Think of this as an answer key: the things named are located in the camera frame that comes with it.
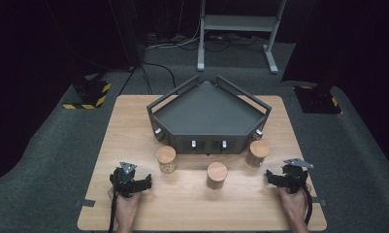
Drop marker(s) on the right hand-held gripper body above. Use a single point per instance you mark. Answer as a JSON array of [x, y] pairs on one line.
[[294, 178]]

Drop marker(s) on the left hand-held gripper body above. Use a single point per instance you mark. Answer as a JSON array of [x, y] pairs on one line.
[[126, 183]]

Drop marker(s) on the glass jar with wooden lid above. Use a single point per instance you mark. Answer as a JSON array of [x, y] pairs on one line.
[[166, 158], [257, 153], [217, 174]]

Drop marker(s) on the dark grey corner rack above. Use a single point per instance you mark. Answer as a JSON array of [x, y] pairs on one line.
[[208, 110]]

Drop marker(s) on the person's left hand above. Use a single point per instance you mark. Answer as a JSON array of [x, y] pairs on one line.
[[125, 207]]

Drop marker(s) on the person's right hand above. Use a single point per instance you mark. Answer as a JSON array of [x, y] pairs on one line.
[[294, 204]]

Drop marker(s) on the grey tape strip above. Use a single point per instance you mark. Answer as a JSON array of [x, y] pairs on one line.
[[321, 202], [85, 203]]

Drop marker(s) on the black base with striped tape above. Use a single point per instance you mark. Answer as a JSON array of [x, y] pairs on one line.
[[316, 100], [90, 92]]

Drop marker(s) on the dark curtain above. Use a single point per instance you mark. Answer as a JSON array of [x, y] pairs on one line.
[[360, 39], [37, 48]]

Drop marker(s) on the grey metal stand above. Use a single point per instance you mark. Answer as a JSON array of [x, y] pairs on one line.
[[237, 23]]

